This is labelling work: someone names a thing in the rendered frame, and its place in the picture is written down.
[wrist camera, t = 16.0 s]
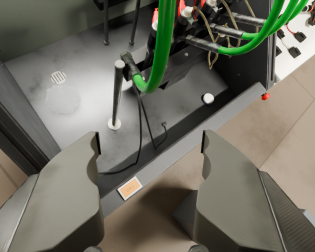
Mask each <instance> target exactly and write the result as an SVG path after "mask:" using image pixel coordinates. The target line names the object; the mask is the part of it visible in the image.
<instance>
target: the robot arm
mask: <svg viewBox="0 0 315 252"><path fill-rule="evenodd" d="M200 153H202V154H203V156H204V160H203V168H202V177H203V178H204V180H205V181H204V182H203V183H201V184H200V185H199V187H198V193H197V200H196V209H195V218H194V227H193V235H194V238H195V239H196V240H197V241H198V242H199V243H200V244H198V245H192V246H191V247H190V249H189V251H188V252H315V227H314V225H313V224H312V223H311V222H310V221H309V220H308V218H307V217H306V216H305V215H304V214H303V213H302V212H301V210H300V209H299V208H298V207H297V206H296V205H295V204H294V202H293V201H292V200H291V199H290V198H289V197H288V196H287V194H286V193H285V192H284V191H283V190H282V189H281V188H280V186H279V185H278V184H277V183H276V182H275V181H274V180H273V178H272V177H271V176H270V175H269V174H268V173H267V172H266V171H260V170H259V169H258V168H257V167H256V165H255V164H254V163H253V162H252V161H251V160H250V159H249V158H248V157H247V156H246V155H245V154H244V153H242V152H241V151H240V150H239V149H238V148H236V147H235V146H234V145H232V144H231V143H229V142H228V141H227V140H225V139H224V138H222V137H221V136H220V135H218V134H217V133H216V132H214V131H213V130H211V129H208V130H203V134H202V143H201V152H200ZM99 155H101V143H100V135H99V132H98V131H89V132H88V133H86V134H85V135H83V136H82V137H80V138H79V139H78V140H76V141H75V142H73V143H72V144H71V145H69V146H68V147H66V148H65V149H64V150H62V151H61V152H60V153H58V154H57V155H56V156H55V157H54V158H53V159H52V160H51V161H50V162H48V164H47V165H46V166H45V167H44V168H43V169H42V170H41V171H40V172H39V173H38V174H32V175H30V176H29V177H28V178H27V179H26V180H25V181H24V182H23V184H22V185H21V186H20V187H19V188H18V189H17V190H16V191H15V192H14V193H13V194H12V195H11V196H10V198H9V199H8V200H7V201H6V202H5V203H4V204H3V205H2V206H1V207H0V252H103V250H102V249H101V248H100V247H98V246H97V245H98V244H99V243H100V242H101V241H102V240H103V238H104V235H105V228H104V215H103V210H102V205H101V200H100V194H99V189H98V187H97V186H96V185H95V182H96V181H97V179H98V178H99V173H98V167H97V162H96V160H97V158H98V157H99Z"/></svg>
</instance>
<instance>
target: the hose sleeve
mask: <svg viewBox="0 0 315 252"><path fill-rule="evenodd" d="M124 57H125V59H126V61H127V63H128V74H129V76H130V78H131V80H132V82H133V83H134V81H133V77H134V76H135V75H140V76H141V77H142V78H143V76H142V74H141V72H140V70H139V69H138V67H137V65H136V64H135V61H134V60H133V58H132V57H131V56H130V55H129V54H127V55H125V56H124Z"/></svg>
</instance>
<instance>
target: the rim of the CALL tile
mask: <svg viewBox="0 0 315 252"><path fill-rule="evenodd" d="M134 179H136V181H137V182H138V184H139V185H140V187H139V188H137V189H136V190H135V191H134V192H132V193H131V194H130V195H128V196H127V197H124V195H123V194H122V192H121V191H120V189H122V188H123V187H124V186H126V185H127V184H128V183H130V182H131V181H132V180H134ZM142 187H143V186H142V185H141V183H140V182H139V181H138V179H137V178H136V176H135V177H133V178H132V179H131V180H129V181H128V182H127V183H125V184H124V185H123V186H121V187H120V188H119V189H117V190H118V191H119V193H120V194H121V196H122V197H123V199H124V200H126V199H128V198H129V197H130V196H131V195H133V194H134V193H135V192H136V191H138V190H139V189H140V188H142Z"/></svg>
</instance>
